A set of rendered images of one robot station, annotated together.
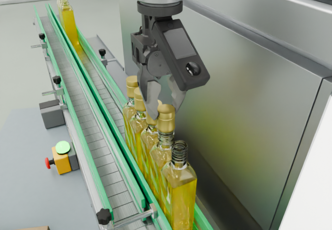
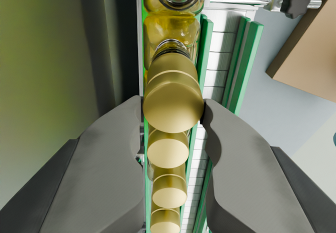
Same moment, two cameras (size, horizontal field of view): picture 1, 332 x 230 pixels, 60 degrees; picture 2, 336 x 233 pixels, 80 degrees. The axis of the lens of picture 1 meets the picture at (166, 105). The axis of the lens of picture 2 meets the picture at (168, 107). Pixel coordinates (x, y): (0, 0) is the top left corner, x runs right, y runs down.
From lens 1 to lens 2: 0.44 m
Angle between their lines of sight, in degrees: 30
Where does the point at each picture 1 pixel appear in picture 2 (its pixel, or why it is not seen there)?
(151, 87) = (274, 206)
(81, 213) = not seen: hidden behind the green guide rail
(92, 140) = (199, 151)
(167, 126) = (182, 63)
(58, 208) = (247, 96)
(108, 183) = (212, 88)
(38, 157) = not seen: hidden behind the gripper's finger
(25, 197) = (266, 120)
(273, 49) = not seen: outside the picture
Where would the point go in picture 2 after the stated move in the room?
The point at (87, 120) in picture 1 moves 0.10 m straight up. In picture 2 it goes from (191, 178) to (195, 211)
